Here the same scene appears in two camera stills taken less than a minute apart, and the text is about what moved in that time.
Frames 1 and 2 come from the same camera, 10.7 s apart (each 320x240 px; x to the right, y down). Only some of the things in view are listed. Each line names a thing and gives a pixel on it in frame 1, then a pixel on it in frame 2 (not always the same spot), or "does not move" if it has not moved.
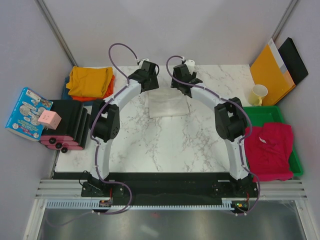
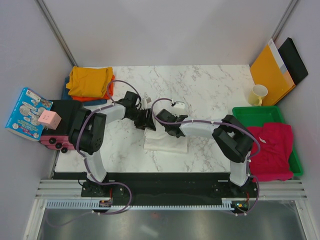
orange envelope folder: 268,70 does not move
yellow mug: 258,92 does not move
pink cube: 49,119 does not move
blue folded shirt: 65,96 does not move
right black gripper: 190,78 -> 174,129
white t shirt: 166,101 -> 160,140
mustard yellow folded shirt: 90,82 does not move
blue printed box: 24,121 does not move
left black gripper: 155,84 -> 146,123
